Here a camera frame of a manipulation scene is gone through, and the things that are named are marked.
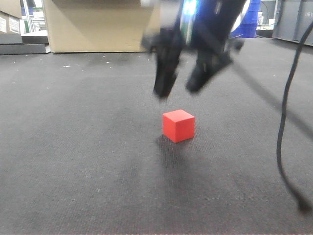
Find grey metal cabinet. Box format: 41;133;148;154
272;0;313;43

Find blue plastic crates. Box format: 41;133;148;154
229;0;261;38

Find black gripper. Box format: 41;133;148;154
141;0;246;97

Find red magnetic cube block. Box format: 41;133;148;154
162;109;195;143

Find black hanging cable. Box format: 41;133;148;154
276;22;313;213

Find large cardboard box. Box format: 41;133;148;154
43;0;161;53

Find cardboard box with labels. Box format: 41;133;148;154
0;0;22;35

